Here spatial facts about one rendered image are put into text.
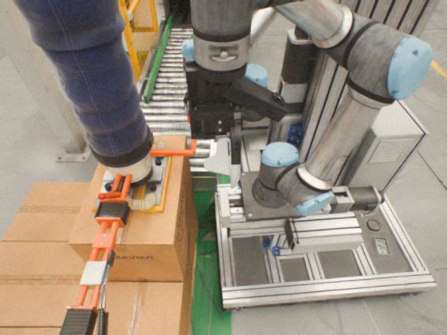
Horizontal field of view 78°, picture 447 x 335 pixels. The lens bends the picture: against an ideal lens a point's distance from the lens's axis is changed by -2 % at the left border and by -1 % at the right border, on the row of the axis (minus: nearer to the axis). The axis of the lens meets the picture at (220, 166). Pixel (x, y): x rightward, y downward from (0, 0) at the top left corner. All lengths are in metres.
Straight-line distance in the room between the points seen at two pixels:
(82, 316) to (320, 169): 0.75
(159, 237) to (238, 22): 0.89
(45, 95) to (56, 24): 1.82
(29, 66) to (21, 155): 1.06
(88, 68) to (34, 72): 1.67
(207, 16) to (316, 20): 0.34
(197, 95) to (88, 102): 0.51
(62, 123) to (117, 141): 1.77
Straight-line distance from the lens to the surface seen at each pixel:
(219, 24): 0.35
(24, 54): 2.44
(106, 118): 0.93
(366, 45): 0.72
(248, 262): 1.85
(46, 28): 0.82
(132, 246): 1.14
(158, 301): 1.45
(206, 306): 1.98
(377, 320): 2.18
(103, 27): 0.81
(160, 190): 1.20
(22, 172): 3.07
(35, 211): 1.94
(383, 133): 1.18
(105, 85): 0.87
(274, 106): 0.44
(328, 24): 0.69
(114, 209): 1.04
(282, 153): 0.92
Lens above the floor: 1.92
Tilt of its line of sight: 49 degrees down
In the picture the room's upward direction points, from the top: straight up
